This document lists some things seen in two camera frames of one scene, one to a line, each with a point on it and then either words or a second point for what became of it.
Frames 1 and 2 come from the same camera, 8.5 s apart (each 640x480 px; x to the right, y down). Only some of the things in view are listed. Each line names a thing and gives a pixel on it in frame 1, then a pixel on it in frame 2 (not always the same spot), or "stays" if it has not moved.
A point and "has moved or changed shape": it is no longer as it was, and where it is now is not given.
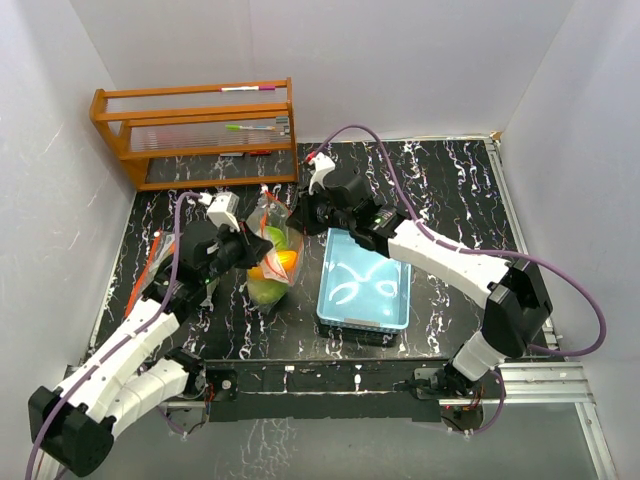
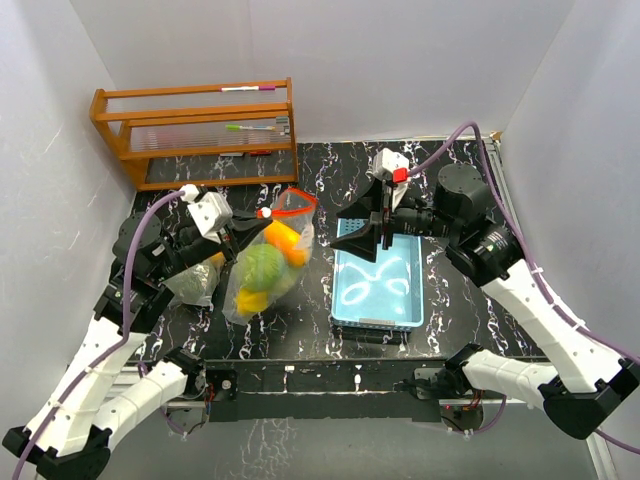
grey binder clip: [284, 121] stays
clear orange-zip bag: [279, 271] has moved or changed shape
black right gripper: [301, 217] to [362, 243]
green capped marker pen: [235, 127] stays
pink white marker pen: [247, 88] stays
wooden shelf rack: [196, 136] stays
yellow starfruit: [256, 273] to [250, 301]
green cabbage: [278, 238] to [263, 267]
